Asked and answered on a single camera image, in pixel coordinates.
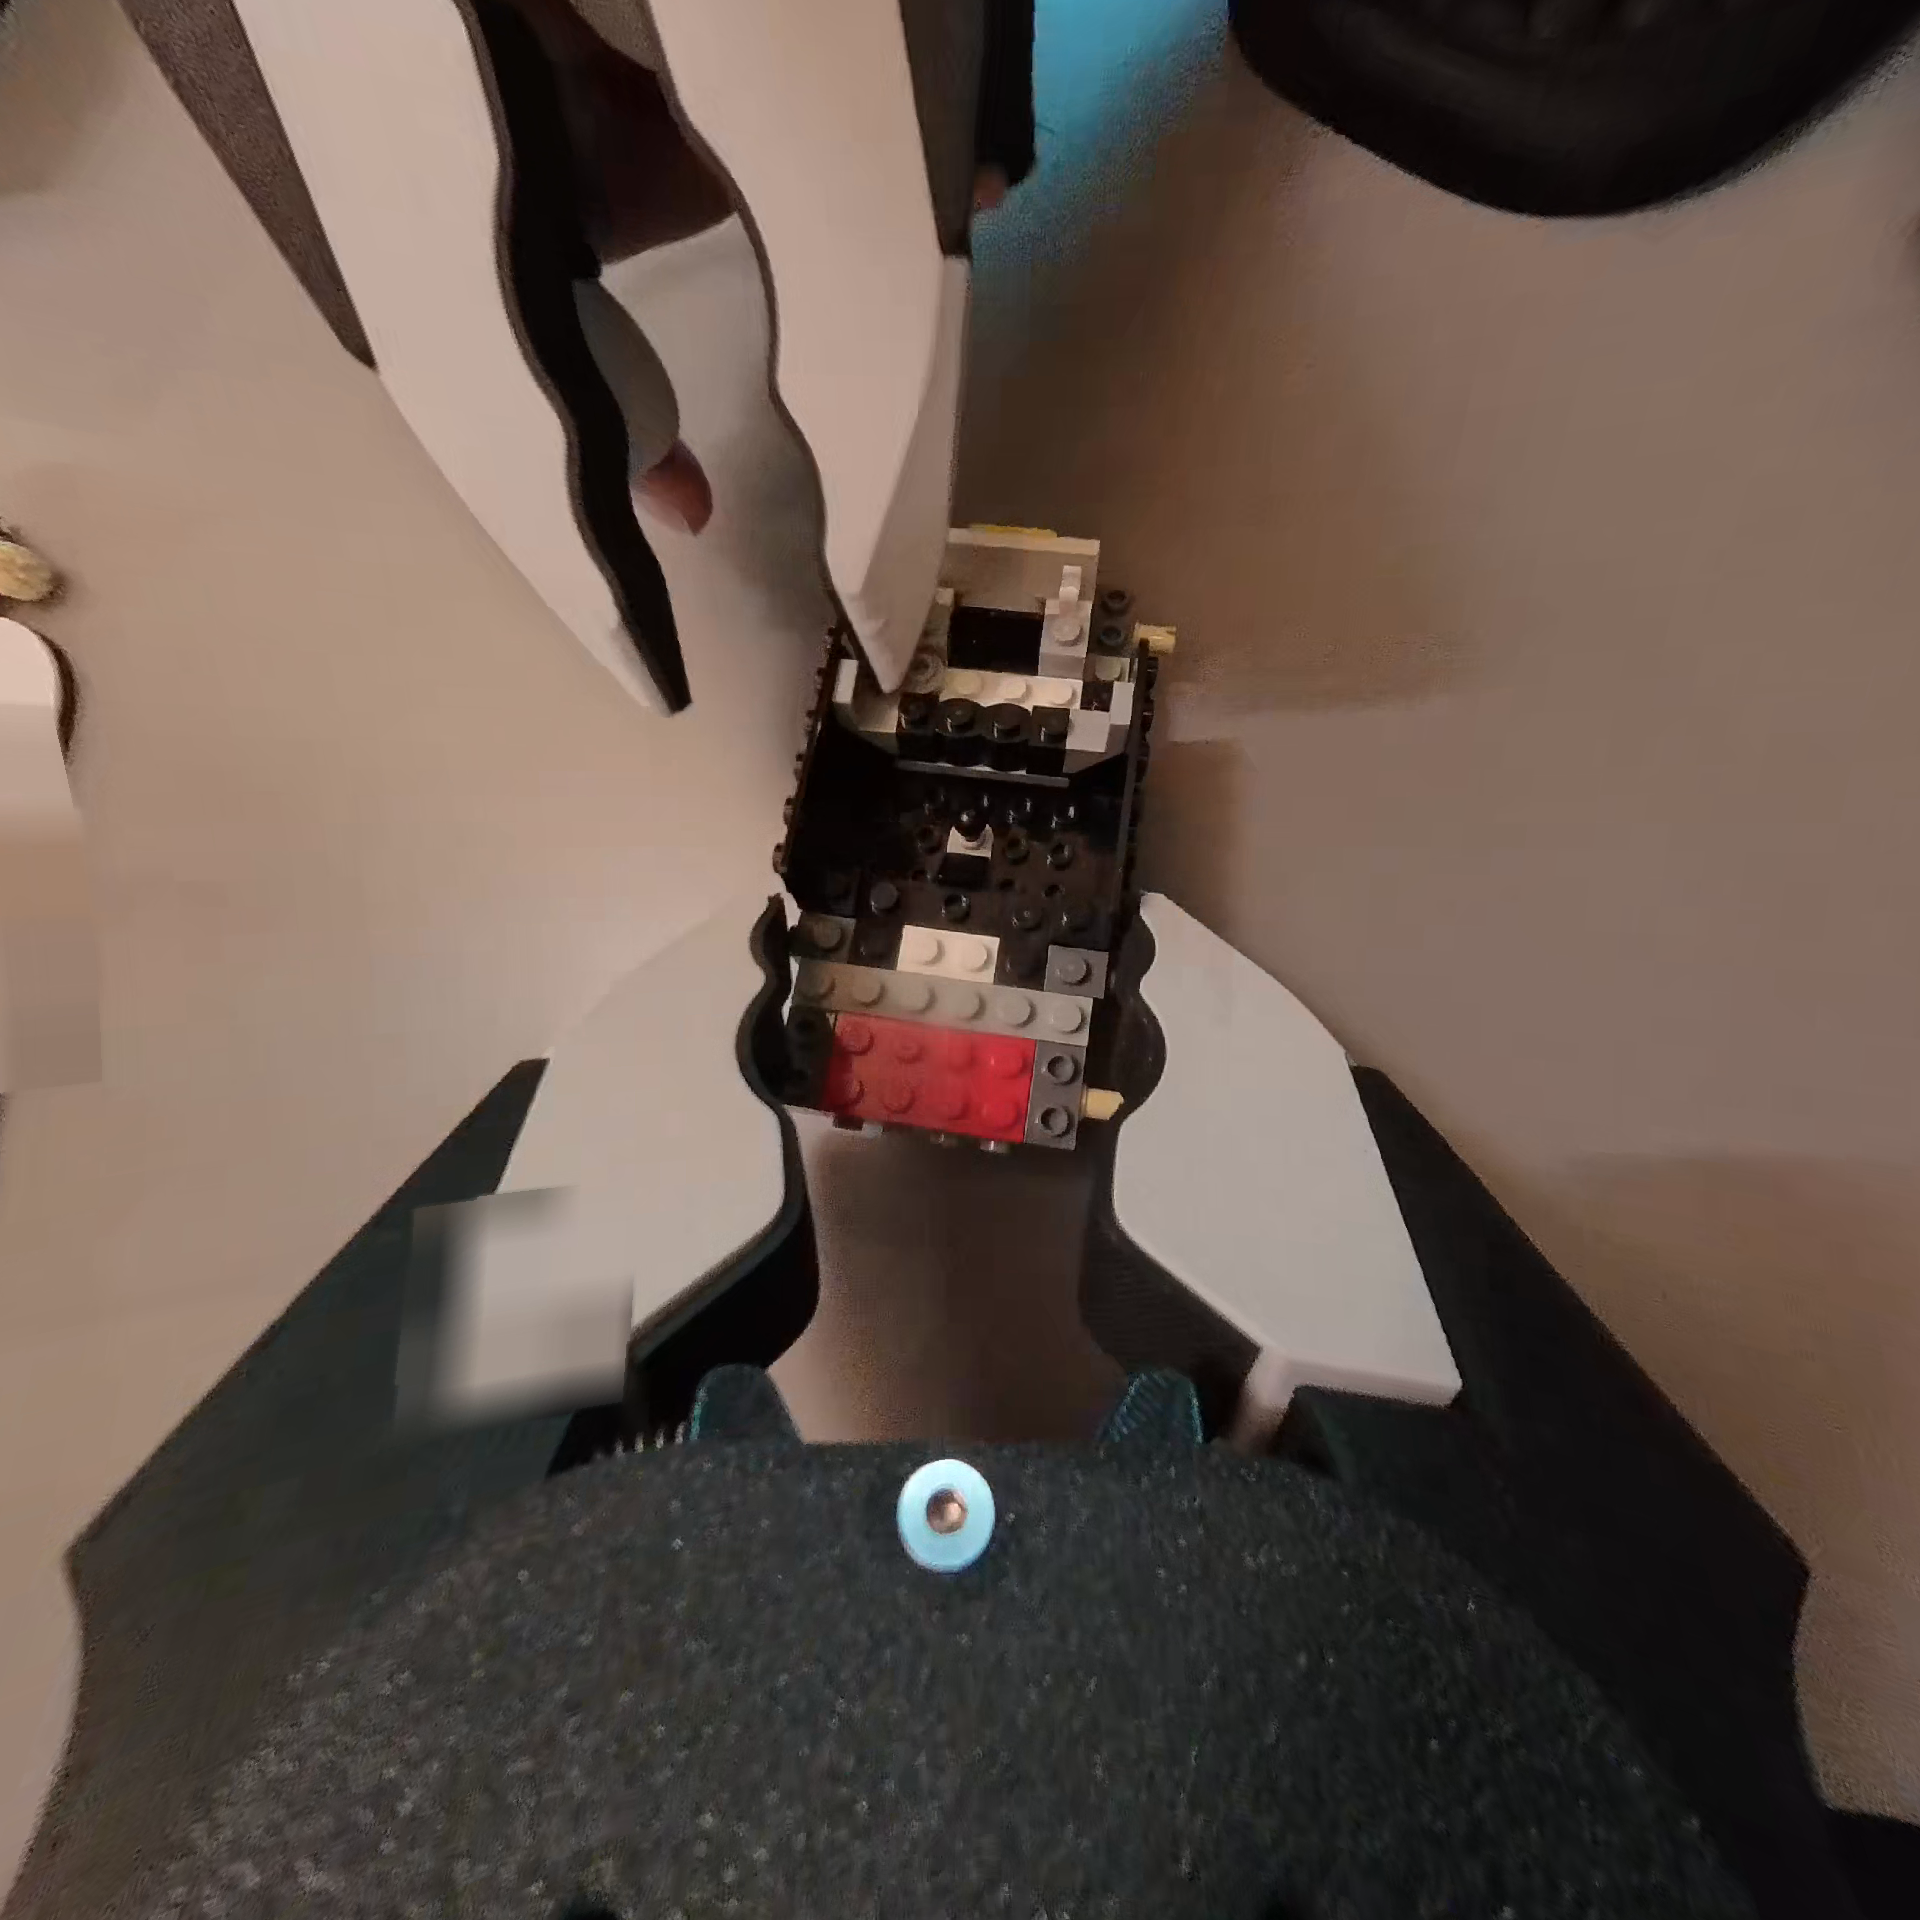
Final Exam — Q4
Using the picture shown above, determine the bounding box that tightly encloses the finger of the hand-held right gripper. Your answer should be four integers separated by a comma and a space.
232, 0, 696, 719
657, 0, 978, 696

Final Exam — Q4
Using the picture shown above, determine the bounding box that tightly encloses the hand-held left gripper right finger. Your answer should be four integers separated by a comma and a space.
1082, 890, 1467, 1407

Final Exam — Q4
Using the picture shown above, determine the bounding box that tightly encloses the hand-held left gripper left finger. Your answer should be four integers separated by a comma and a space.
511, 890, 824, 1365

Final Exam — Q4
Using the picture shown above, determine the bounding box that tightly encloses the toy brick car model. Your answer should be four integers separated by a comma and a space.
772, 519, 1182, 1159

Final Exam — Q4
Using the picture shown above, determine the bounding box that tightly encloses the person's right forearm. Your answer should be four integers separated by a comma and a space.
1230, 0, 1920, 221

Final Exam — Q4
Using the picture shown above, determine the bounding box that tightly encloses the book stand with white base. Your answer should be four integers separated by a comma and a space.
0, 612, 83, 780

